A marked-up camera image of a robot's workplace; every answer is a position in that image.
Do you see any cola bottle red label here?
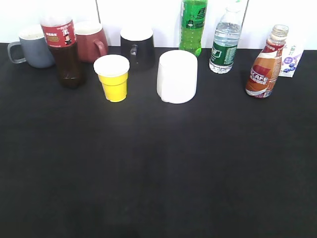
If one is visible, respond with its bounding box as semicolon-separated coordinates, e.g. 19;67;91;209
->
40;9;86;88

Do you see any black ceramic mug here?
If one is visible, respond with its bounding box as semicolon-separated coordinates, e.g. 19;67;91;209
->
120;25;155;71

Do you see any yellow paper cup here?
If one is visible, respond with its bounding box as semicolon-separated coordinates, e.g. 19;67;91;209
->
93;55;130;102

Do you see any orange coffee drink bottle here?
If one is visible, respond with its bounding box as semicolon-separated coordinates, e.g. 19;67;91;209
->
245;24;289;98

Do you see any grey ceramic mug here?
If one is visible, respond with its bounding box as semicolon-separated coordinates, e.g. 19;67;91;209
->
7;24;55;68

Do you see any clear water bottle green label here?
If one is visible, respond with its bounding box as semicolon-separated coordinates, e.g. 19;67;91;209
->
209;3;242;74

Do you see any white blueberry milk carton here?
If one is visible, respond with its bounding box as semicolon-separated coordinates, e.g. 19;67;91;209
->
279;28;305;77

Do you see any green sprite bottle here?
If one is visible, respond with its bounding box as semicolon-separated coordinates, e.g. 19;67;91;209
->
179;0;208;57

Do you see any white ceramic mug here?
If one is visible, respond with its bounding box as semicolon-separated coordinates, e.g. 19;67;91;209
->
157;50;198;104

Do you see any dark red ceramic mug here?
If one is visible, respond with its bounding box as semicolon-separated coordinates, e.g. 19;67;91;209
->
74;21;108;63

